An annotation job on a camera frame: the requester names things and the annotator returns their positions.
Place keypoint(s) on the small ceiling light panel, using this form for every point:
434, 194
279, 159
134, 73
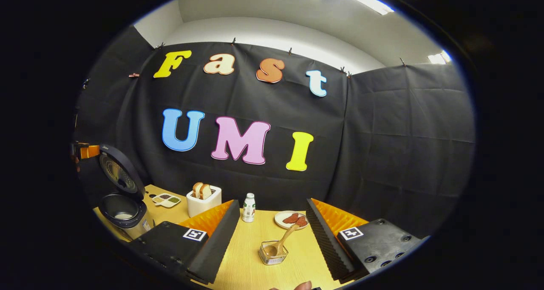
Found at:
438, 57

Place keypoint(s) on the white toaster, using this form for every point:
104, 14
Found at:
204, 205

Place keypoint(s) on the divided condiment dish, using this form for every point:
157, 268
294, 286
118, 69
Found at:
165, 200

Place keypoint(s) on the bread slice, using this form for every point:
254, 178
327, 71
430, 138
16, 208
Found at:
206, 191
197, 190

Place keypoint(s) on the black rice cooker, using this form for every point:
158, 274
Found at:
121, 173

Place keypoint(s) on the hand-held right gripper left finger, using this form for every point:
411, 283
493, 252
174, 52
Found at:
216, 247

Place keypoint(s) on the white plate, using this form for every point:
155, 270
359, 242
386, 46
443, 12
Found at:
279, 220

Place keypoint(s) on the white rice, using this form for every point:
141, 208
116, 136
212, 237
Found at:
123, 216

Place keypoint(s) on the red meat slice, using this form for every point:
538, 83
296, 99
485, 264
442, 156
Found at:
302, 222
291, 218

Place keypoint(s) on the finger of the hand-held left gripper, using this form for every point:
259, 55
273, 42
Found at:
90, 152

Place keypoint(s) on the white milk bottle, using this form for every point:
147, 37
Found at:
248, 208

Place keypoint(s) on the wooden spoon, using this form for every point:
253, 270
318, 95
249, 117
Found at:
287, 237

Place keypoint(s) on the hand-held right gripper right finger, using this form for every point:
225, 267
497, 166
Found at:
327, 243

